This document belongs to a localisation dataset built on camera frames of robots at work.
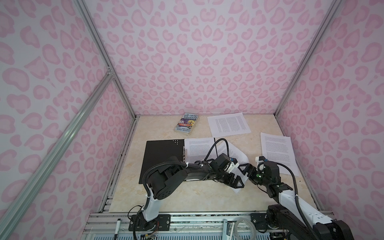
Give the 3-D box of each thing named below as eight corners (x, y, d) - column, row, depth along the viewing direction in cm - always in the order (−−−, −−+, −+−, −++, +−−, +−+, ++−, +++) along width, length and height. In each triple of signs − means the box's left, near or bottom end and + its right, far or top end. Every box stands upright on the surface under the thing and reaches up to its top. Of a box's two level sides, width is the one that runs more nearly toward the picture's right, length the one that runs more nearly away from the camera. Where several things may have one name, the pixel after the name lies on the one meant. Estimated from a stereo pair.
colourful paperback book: (174, 130, 112) (174, 128, 110) (184, 113, 124) (184, 111, 122) (190, 135, 110) (189, 133, 108) (198, 117, 121) (198, 115, 119)
